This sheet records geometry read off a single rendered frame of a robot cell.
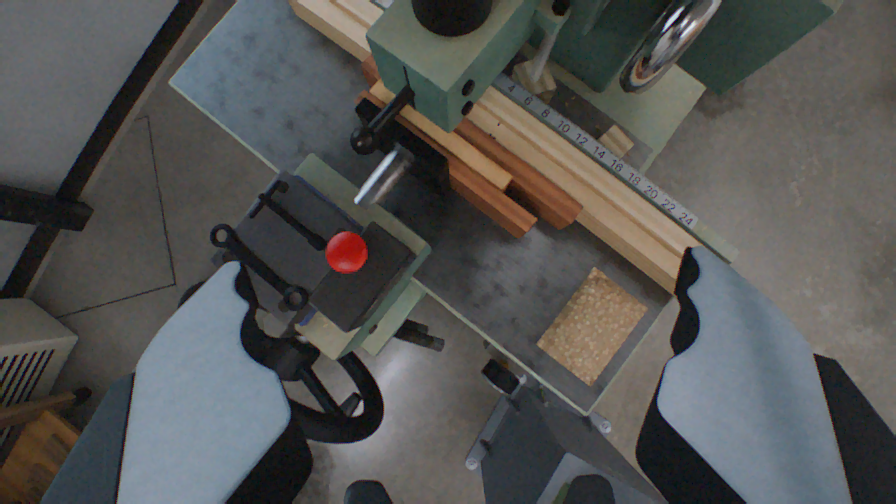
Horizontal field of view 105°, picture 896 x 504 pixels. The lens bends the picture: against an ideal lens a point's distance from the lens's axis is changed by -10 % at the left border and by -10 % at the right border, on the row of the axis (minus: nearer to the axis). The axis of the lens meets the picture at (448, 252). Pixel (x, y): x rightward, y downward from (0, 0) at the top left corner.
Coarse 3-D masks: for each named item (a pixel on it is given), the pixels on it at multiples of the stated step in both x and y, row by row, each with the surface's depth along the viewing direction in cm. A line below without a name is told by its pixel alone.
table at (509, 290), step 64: (256, 0) 43; (192, 64) 42; (256, 64) 42; (320, 64) 42; (256, 128) 41; (320, 128) 41; (448, 192) 40; (448, 256) 39; (512, 256) 39; (576, 256) 39; (384, 320) 42; (512, 320) 39; (640, 320) 38; (576, 384) 38
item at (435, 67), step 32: (512, 0) 24; (384, 32) 24; (416, 32) 24; (480, 32) 24; (512, 32) 26; (384, 64) 26; (416, 64) 23; (448, 64) 23; (480, 64) 25; (416, 96) 27; (448, 96) 24; (480, 96) 30; (448, 128) 29
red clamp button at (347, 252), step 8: (344, 232) 28; (336, 240) 27; (344, 240) 27; (352, 240) 27; (360, 240) 27; (328, 248) 27; (336, 248) 27; (344, 248) 27; (352, 248) 27; (360, 248) 27; (328, 256) 27; (336, 256) 27; (344, 256) 27; (352, 256) 27; (360, 256) 27; (336, 264) 27; (344, 264) 27; (352, 264) 27; (360, 264) 27; (344, 272) 27; (352, 272) 28
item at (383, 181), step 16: (368, 112) 31; (400, 128) 31; (384, 144) 35; (400, 144) 31; (416, 144) 31; (384, 160) 34; (400, 160) 34; (416, 160) 32; (432, 160) 31; (384, 176) 34; (400, 176) 35; (416, 176) 39; (432, 176) 33; (448, 176) 35; (368, 192) 34; (384, 192) 34
